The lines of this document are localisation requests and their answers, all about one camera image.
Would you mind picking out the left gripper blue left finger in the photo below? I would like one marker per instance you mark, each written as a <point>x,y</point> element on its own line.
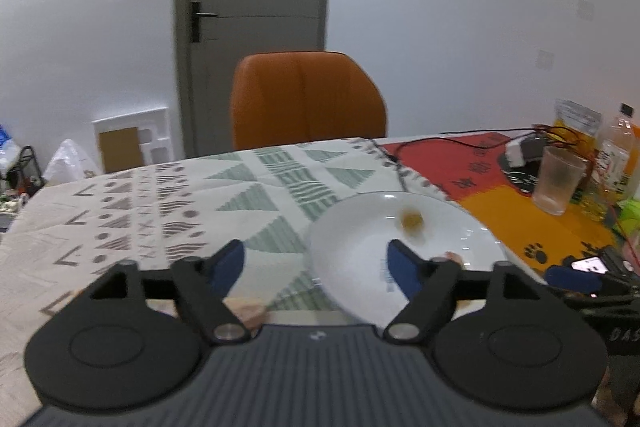
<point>202,284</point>

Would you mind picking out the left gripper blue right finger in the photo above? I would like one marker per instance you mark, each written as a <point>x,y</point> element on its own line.
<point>429,287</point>

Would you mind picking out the small green-brown fruit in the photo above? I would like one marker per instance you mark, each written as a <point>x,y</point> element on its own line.
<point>411,221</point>

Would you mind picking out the peeled pomelo segment front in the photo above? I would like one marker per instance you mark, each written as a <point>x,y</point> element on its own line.
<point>251,312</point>

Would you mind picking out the smartphone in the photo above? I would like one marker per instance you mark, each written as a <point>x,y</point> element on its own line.
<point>601,265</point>

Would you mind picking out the white ceramic plate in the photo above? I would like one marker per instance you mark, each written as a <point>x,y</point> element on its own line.
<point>367,251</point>

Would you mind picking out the patterned white tablecloth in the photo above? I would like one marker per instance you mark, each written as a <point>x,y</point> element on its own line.
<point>70,234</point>

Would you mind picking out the red orange cartoon mat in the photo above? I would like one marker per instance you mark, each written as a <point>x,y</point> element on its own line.
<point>466,168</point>

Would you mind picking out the frosted plastic cup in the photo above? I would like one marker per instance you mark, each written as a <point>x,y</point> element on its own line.
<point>559,175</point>

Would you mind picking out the white power adapter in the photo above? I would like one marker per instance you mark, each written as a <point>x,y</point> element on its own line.
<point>525,149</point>

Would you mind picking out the clear plastic bottle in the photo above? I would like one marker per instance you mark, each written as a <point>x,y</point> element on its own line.
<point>608,181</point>

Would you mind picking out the yellow snack pouch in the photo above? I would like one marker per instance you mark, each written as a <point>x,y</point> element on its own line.
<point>578,125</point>

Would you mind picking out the clear plastic bag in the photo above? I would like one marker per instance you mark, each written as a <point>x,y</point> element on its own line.
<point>70,163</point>

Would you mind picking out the orange leather chair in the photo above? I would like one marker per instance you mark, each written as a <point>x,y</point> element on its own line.
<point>284,98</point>

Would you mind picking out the black metal rack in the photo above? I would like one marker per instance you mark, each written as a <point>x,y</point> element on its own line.
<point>25,176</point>

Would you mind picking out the blue plastic bag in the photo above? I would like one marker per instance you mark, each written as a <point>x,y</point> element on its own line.
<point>9,152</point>

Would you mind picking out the black door handle lock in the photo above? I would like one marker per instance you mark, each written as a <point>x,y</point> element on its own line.
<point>197,14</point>

